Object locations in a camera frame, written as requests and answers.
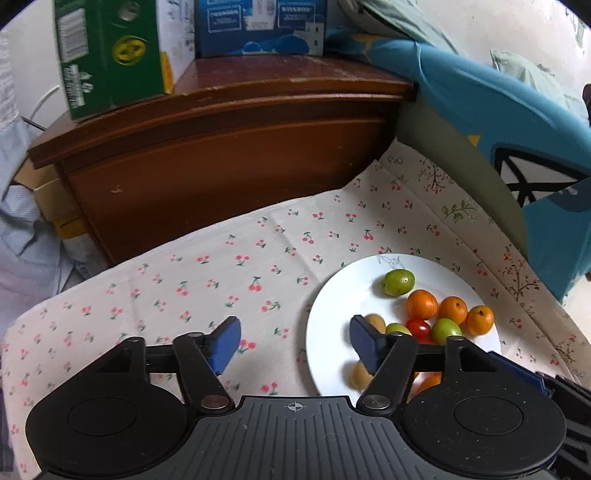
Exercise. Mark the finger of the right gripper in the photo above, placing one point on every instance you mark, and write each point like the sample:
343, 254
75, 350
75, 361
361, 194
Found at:
531, 378

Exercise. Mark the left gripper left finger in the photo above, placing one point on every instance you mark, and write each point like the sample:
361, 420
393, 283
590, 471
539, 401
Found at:
201, 359

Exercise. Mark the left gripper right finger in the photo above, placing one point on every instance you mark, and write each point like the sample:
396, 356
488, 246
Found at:
390, 359

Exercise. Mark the small green plum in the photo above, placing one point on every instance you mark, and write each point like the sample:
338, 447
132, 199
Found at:
397, 328

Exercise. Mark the brown longan one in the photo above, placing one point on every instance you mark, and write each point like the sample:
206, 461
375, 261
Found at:
377, 322

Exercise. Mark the red cherry tomato small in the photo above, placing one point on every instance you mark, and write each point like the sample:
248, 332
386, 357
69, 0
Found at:
420, 329

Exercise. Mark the orange tangerine six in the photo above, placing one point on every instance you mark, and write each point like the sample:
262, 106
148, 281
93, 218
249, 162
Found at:
421, 304

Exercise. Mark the lone green plum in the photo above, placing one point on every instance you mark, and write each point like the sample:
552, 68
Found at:
398, 282

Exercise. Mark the orange tangerine two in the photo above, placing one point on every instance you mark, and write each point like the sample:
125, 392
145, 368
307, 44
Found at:
480, 320

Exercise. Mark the white floral plate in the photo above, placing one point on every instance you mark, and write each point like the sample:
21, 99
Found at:
358, 289

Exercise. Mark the orange tangerine one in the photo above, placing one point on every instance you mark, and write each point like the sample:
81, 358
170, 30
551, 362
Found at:
454, 308

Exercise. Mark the red cherry tomato long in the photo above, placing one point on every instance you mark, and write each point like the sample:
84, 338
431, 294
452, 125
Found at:
427, 342

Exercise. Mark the orange tangerine four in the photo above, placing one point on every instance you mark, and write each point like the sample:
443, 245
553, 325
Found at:
429, 380

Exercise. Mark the cherry print tablecloth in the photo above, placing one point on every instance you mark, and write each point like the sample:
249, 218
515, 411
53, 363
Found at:
266, 267

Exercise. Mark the blue gray hanging cloth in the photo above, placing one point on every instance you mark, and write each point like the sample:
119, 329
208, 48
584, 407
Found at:
35, 263

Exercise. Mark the cardboard box on floor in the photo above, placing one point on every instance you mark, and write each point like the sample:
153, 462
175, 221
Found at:
52, 198

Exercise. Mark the blue patterned pillow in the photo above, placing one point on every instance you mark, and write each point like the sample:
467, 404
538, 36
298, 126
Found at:
540, 149

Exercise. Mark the brown wooden cabinet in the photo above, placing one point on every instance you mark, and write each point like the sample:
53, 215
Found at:
237, 134

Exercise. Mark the pale green pillow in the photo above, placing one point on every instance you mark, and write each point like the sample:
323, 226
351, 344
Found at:
539, 78

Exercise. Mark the green milk carton box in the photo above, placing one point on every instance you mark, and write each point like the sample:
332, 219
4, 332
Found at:
114, 53

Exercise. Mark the blue carton box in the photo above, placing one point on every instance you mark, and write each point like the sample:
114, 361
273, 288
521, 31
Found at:
251, 27

